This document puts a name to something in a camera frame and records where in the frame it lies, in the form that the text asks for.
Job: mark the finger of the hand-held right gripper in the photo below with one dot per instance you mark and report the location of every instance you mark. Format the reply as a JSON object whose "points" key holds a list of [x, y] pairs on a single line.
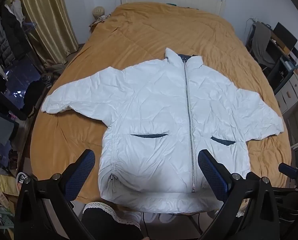
{"points": [[287, 170]]}

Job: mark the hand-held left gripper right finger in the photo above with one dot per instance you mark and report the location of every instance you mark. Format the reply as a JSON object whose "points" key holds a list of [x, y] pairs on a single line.
{"points": [[211, 175]]}

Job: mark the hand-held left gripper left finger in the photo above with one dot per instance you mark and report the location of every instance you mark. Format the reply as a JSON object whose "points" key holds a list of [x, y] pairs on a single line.
{"points": [[82, 170]]}

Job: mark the white puffer jacket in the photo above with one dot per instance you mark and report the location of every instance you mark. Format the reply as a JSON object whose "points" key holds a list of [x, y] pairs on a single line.
{"points": [[151, 105]]}

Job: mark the person's black lace-trimmed clothing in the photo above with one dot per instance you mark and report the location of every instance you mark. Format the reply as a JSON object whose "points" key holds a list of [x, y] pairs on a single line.
{"points": [[106, 222]]}

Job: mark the white slipper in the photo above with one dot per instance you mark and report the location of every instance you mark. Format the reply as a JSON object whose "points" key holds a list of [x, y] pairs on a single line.
{"points": [[166, 217], [134, 217]]}

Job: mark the grey drawer cabinet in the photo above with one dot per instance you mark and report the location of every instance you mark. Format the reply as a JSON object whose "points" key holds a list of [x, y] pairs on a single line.
{"points": [[292, 90]]}

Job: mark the black bag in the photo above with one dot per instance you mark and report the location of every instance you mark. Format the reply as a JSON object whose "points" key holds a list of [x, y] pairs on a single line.
{"points": [[34, 97]]}

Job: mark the striped sock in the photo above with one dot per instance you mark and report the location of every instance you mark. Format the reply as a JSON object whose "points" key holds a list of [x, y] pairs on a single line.
{"points": [[47, 80]]}

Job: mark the grey draped cloth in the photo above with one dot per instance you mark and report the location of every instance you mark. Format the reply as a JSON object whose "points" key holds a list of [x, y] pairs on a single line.
{"points": [[263, 45]]}

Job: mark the brown cardboard box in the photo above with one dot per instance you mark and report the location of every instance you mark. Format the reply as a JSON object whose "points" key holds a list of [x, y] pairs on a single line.
{"points": [[280, 41]]}

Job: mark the black monitor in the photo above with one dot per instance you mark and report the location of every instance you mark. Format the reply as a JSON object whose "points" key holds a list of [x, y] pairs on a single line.
{"points": [[286, 36]]}

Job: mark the dark hanging puffer jacket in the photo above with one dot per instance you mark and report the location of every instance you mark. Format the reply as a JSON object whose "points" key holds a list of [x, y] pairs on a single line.
{"points": [[6, 40]]}

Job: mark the orange bed quilt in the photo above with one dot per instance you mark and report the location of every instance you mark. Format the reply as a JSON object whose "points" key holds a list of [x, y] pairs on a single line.
{"points": [[151, 30]]}

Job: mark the woven round ball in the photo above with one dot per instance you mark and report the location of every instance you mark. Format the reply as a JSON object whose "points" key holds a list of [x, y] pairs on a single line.
{"points": [[98, 12]]}

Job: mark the gold striped curtain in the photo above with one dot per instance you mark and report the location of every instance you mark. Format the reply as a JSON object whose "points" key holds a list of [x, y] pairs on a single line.
{"points": [[46, 12]]}

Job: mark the white hanging garment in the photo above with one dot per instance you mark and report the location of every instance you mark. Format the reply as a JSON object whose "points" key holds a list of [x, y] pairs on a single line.
{"points": [[16, 11]]}

